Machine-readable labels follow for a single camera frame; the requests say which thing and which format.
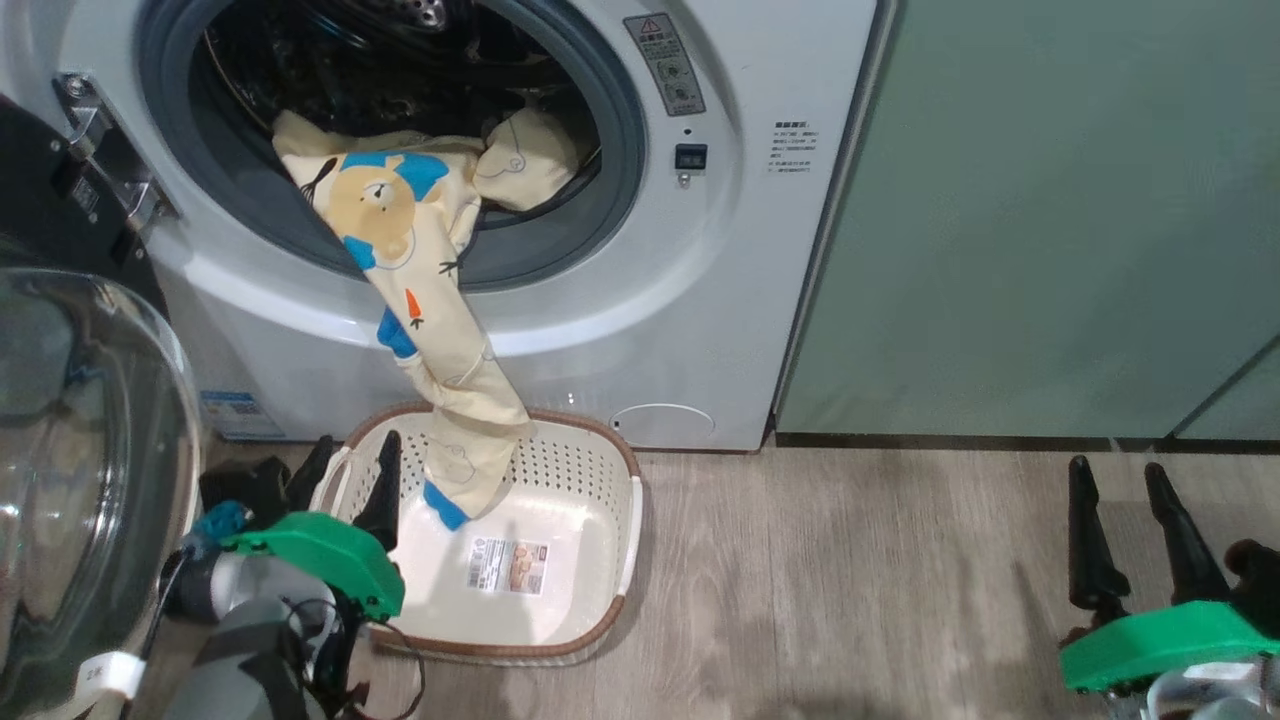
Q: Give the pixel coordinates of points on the round black glass washer door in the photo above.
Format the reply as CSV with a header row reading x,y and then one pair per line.
x,y
90,450

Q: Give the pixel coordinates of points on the blue energy label sticker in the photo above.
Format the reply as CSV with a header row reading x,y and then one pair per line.
x,y
240,415

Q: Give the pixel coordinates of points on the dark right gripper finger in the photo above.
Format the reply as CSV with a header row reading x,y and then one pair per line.
x,y
1090,560
1185,560

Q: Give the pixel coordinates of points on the grey warning sticker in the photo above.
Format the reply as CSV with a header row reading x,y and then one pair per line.
x,y
665,65

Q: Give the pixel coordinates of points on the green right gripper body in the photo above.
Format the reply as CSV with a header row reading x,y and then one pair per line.
x,y
1160,640

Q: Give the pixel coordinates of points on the metal door hinge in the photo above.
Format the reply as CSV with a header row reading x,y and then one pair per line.
x,y
110,150

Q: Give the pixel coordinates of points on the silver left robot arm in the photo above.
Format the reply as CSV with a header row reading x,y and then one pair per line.
x,y
240,660

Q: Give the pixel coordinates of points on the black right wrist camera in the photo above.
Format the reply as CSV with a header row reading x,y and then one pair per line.
x,y
1258,580

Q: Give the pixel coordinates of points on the cream bear print garment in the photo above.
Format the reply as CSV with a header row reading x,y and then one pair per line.
x,y
420,250

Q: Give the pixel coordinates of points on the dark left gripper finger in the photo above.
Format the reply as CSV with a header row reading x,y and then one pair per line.
x,y
310,480
383,500

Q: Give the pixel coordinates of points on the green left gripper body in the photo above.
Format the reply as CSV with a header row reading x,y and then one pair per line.
x,y
320,545

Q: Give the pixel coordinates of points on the white washing machine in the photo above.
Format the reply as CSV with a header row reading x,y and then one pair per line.
x,y
700,280

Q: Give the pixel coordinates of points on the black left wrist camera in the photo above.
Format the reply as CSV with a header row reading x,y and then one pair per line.
x,y
245,490

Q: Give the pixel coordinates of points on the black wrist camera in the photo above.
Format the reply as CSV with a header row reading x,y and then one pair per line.
x,y
245,490
1258,580

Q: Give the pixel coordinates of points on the pale green cabinet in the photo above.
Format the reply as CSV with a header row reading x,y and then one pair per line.
x,y
1050,220

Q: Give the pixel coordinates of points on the cream perforated laundry basket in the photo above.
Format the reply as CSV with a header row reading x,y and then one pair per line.
x,y
580,500

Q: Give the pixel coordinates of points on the paper label sticker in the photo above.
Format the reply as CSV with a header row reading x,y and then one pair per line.
x,y
508,566

